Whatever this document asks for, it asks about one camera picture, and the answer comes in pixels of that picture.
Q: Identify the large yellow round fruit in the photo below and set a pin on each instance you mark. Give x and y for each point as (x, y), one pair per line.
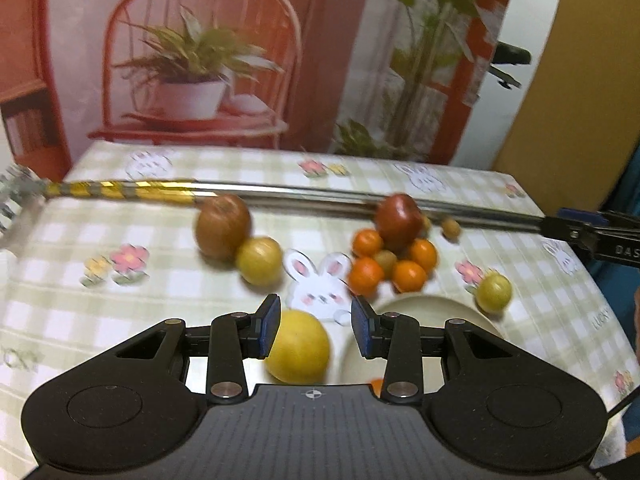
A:
(300, 347)

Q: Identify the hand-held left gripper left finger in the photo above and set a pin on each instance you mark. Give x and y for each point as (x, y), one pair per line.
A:
(270, 325)

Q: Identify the blue cloth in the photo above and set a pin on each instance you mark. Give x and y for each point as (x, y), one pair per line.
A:
(617, 280)

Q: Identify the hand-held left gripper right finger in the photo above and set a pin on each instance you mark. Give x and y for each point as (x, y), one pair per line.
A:
(361, 325)

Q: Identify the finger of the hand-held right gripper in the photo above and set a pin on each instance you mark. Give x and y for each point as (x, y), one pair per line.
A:
(570, 235)
(582, 214)

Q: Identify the wooden board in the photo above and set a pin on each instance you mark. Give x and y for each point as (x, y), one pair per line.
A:
(575, 85)

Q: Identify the small green fruit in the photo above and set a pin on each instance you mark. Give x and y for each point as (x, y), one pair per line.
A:
(386, 259)

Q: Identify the printed wall poster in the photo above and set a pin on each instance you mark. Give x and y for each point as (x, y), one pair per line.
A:
(310, 60)

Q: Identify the cream plate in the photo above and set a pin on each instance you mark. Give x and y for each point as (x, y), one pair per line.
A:
(425, 310)

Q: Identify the checkered printed tablecloth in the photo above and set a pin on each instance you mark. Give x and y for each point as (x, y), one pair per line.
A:
(150, 310)

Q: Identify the orange mandarin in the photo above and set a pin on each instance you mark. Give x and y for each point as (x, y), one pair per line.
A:
(409, 276)
(366, 276)
(424, 254)
(367, 242)
(376, 385)

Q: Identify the yellow-green round fruit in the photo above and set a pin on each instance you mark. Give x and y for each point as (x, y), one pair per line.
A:
(494, 290)
(259, 260)

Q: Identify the telescopic metal pole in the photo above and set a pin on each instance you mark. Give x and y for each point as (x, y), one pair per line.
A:
(300, 195)

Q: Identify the red apple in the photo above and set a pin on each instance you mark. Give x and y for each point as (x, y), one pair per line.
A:
(222, 227)
(398, 220)

